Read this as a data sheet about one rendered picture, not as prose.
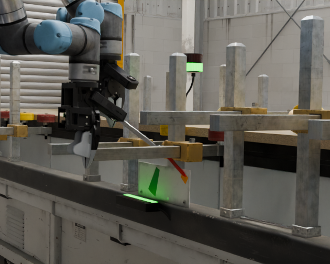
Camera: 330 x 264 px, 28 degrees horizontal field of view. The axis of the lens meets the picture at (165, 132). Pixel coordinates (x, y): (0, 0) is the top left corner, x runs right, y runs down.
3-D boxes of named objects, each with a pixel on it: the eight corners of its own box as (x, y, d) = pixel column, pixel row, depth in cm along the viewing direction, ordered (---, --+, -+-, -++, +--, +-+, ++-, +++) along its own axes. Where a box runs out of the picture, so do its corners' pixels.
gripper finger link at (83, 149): (68, 168, 160) (69, 131, 160) (90, 168, 163) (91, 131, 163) (74, 170, 157) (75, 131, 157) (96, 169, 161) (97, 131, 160)
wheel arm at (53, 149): (52, 158, 183) (52, 142, 182) (46, 157, 185) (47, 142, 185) (180, 153, 206) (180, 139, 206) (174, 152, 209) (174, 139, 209)
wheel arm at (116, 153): (94, 164, 162) (94, 147, 162) (88, 163, 165) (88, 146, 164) (232, 158, 186) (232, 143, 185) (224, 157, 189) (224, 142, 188)
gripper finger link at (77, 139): (63, 167, 163) (64, 130, 162) (85, 167, 166) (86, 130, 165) (68, 168, 160) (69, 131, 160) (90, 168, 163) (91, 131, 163)
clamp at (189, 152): (187, 162, 173) (187, 143, 173) (159, 157, 184) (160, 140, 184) (204, 161, 176) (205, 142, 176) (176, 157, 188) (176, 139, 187)
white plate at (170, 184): (187, 208, 173) (188, 170, 172) (137, 195, 195) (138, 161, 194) (189, 208, 173) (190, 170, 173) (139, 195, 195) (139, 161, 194)
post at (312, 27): (306, 243, 139) (312, 14, 136) (294, 240, 142) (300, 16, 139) (317, 242, 141) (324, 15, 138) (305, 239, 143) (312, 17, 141)
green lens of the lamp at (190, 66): (189, 70, 179) (189, 62, 179) (176, 70, 184) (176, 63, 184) (206, 71, 183) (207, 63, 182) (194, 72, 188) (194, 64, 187)
